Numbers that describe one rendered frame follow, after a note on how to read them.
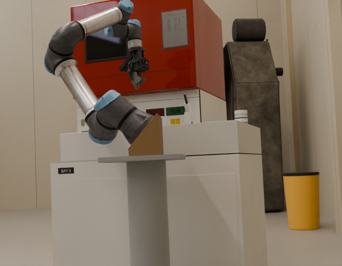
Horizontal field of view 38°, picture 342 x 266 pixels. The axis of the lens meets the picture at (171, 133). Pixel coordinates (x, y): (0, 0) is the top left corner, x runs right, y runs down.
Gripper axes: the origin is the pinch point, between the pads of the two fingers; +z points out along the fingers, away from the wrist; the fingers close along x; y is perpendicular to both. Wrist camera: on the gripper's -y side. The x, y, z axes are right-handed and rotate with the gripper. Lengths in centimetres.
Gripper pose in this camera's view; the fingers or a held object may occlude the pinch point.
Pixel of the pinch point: (135, 87)
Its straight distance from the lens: 256.5
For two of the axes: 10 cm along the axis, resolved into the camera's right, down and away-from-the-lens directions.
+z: 0.9, 9.9, -1.4
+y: 8.0, -1.6, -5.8
